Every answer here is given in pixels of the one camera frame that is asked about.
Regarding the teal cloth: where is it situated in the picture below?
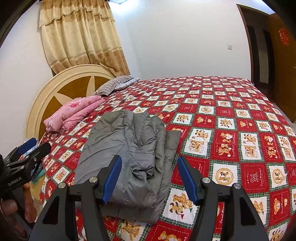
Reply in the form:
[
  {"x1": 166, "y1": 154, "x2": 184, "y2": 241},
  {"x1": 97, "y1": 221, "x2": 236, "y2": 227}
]
[{"x1": 30, "y1": 162, "x2": 46, "y2": 186}]

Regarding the red printed bedsheet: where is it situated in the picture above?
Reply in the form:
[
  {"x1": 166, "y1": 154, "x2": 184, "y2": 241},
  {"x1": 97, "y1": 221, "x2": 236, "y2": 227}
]
[{"x1": 38, "y1": 76, "x2": 296, "y2": 241}]

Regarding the dark wooden door frame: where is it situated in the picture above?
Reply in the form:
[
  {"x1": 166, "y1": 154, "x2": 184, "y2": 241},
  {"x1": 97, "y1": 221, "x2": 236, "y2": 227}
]
[{"x1": 236, "y1": 3, "x2": 275, "y2": 102}]

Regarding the pink folded blanket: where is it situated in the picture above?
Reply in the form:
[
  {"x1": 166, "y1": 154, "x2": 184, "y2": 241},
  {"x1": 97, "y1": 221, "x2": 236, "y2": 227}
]
[{"x1": 43, "y1": 96, "x2": 104, "y2": 133}]

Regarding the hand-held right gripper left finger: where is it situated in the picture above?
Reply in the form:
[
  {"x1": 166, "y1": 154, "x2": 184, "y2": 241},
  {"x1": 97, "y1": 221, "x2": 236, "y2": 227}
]
[{"x1": 30, "y1": 155, "x2": 122, "y2": 241}]

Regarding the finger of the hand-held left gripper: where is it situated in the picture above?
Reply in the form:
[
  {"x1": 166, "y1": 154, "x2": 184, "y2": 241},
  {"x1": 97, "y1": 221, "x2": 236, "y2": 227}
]
[
  {"x1": 17, "y1": 137, "x2": 37, "y2": 154},
  {"x1": 14, "y1": 142, "x2": 52, "y2": 169}
]

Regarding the red paper door decoration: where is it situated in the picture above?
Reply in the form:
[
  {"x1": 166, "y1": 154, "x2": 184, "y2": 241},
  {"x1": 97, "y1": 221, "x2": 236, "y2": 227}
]
[{"x1": 277, "y1": 28, "x2": 290, "y2": 46}]

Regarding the cream wooden headboard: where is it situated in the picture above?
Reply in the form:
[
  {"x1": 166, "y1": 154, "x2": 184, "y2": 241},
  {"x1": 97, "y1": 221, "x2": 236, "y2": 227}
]
[{"x1": 26, "y1": 64, "x2": 116, "y2": 139}]

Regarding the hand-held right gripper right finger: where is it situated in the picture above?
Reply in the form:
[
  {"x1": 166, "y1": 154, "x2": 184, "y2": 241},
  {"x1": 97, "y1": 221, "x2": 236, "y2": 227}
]
[{"x1": 177, "y1": 156, "x2": 270, "y2": 241}]

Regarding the beige patterned curtain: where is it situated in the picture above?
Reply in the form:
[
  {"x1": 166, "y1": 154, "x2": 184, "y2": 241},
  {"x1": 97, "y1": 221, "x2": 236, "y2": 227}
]
[{"x1": 39, "y1": 0, "x2": 130, "y2": 77}]

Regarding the brown wooden door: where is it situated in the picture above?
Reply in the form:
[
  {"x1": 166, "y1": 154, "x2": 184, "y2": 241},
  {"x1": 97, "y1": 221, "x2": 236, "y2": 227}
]
[{"x1": 268, "y1": 13, "x2": 296, "y2": 121}]

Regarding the pale blue patterned pillow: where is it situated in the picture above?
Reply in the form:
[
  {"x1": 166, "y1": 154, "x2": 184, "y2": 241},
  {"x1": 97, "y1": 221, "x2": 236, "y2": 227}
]
[{"x1": 114, "y1": 78, "x2": 140, "y2": 91}]

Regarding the person's left hand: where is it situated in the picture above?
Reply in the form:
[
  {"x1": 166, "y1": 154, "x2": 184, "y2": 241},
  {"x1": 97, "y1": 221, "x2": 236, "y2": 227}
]
[{"x1": 23, "y1": 183, "x2": 38, "y2": 224}]

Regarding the grey puffer jacket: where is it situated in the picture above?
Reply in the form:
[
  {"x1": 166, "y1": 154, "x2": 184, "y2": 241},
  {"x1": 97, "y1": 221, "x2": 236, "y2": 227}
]
[{"x1": 73, "y1": 110, "x2": 182, "y2": 225}]

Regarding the striped pillow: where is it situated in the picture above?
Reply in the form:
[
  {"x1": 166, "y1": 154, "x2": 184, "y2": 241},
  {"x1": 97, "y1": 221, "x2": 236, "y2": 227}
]
[{"x1": 94, "y1": 75, "x2": 135, "y2": 96}]

